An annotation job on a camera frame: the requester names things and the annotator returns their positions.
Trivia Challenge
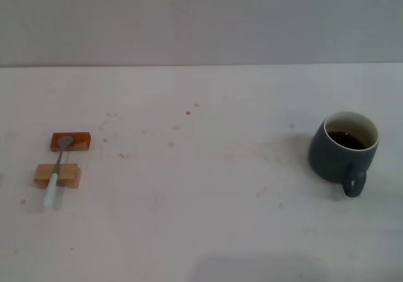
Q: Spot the reddish brown wooden block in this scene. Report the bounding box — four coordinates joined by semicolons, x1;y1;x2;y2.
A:
50;132;92;152

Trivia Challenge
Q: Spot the dark grey ceramic cup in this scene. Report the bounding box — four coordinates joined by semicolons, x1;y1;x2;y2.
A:
307;111;380;198

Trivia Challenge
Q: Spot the light tan wooden block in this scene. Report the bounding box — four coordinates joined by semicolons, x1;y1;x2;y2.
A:
33;163;82;189

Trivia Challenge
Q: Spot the blue handled metal spoon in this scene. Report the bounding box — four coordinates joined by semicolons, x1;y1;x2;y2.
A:
42;135;76;209

